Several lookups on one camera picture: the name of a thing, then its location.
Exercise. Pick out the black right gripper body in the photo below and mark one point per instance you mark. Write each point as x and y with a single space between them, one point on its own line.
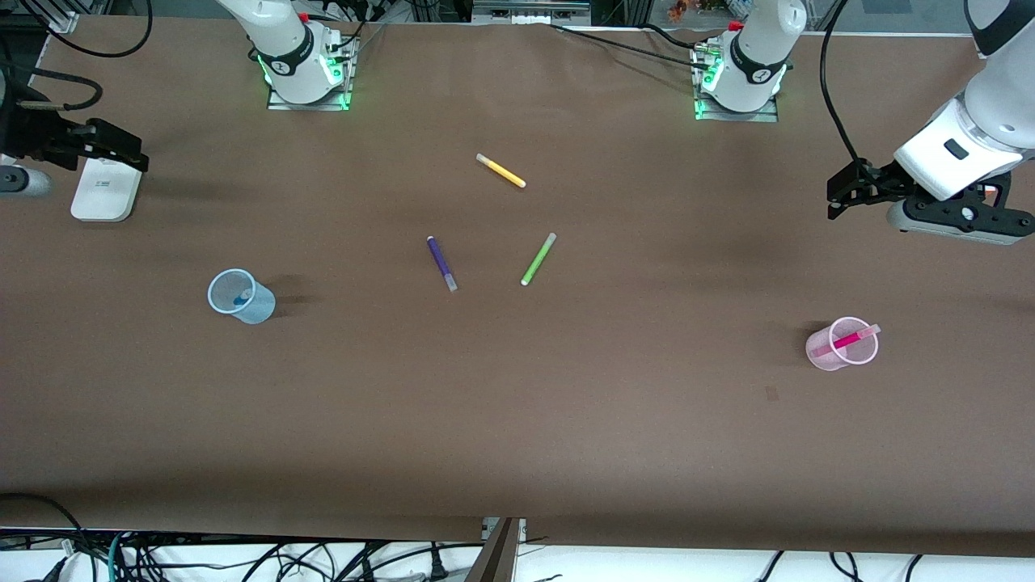
26 134

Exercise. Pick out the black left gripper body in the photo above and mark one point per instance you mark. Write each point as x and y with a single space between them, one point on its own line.
879 179

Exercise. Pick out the pink marker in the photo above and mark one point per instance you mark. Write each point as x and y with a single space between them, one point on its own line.
849 340

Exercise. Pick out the blue marker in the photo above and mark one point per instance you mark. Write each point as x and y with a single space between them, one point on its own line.
241 301

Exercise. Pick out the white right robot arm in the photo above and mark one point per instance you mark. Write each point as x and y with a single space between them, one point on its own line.
279 36

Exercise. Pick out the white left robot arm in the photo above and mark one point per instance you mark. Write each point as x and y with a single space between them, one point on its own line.
990 113

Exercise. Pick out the white flat device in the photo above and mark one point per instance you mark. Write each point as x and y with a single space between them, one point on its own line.
103 190

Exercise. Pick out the translucent pink cup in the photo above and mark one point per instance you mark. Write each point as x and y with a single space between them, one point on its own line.
833 356

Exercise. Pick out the translucent blue cup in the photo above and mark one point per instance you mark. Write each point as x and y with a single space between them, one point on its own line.
240 297

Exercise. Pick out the green marker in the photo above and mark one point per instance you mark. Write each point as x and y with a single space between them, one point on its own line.
538 259

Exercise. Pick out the purple marker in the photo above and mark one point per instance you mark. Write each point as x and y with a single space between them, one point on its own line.
441 263

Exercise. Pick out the yellow marker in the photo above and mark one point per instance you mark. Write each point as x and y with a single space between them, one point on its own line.
501 170

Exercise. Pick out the aluminium frame rail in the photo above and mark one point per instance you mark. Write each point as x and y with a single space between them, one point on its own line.
530 10

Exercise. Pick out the grey metal table bracket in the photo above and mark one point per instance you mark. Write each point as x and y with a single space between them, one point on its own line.
500 550

